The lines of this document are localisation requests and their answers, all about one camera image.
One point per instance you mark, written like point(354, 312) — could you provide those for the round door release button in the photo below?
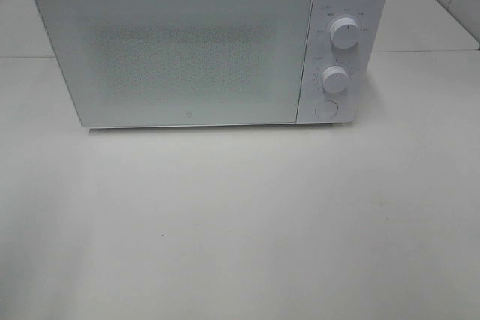
point(326, 110)

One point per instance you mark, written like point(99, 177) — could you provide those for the white microwave door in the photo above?
point(159, 63)

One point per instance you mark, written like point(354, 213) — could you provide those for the lower white dial knob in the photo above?
point(334, 79)

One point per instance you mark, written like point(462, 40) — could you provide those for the white dial knob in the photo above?
point(344, 32)
point(334, 79)

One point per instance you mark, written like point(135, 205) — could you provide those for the upper white dial knob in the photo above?
point(344, 32)

